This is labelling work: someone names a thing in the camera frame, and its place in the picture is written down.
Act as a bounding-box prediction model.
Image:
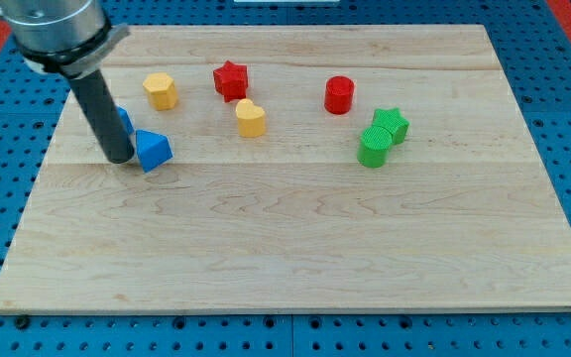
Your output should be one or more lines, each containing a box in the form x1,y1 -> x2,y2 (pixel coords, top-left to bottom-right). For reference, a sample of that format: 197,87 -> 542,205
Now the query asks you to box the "blue triangle block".
136,130 -> 173,173

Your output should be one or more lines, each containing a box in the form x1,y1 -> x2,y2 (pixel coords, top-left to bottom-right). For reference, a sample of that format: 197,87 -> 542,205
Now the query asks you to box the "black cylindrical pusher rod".
68,70 -> 135,164

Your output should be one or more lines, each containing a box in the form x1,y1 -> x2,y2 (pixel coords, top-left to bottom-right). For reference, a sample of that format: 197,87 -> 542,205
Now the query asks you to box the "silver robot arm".
0,0 -> 130,79

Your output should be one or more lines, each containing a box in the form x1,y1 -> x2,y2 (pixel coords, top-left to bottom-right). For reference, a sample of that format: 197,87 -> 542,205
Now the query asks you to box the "yellow heart block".
235,98 -> 267,138

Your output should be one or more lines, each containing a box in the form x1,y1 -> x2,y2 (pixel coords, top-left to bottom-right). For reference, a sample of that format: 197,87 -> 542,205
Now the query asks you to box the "wooden board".
0,25 -> 571,315

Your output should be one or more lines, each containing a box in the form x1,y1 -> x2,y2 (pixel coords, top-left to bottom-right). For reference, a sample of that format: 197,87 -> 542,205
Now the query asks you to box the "green cylinder block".
357,126 -> 393,169

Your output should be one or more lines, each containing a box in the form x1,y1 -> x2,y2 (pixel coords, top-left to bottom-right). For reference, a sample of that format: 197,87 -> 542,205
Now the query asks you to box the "red cylinder block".
324,75 -> 355,115

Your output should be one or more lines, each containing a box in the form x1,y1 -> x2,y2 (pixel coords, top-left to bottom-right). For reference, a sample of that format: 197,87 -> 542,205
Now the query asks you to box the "red star block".
213,60 -> 249,102

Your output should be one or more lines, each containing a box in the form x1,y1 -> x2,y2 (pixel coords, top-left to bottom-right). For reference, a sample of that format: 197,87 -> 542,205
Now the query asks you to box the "green star block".
372,108 -> 410,145

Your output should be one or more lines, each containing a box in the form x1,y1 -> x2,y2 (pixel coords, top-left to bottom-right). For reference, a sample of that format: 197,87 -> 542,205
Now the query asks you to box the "yellow hexagon block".
143,72 -> 178,111

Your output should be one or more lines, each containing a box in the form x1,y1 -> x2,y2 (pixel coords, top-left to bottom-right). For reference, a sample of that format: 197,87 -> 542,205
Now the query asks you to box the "blue cube block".
117,106 -> 134,135

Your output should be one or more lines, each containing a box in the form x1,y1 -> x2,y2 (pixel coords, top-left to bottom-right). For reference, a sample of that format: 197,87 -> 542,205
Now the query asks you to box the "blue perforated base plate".
0,1 -> 571,356

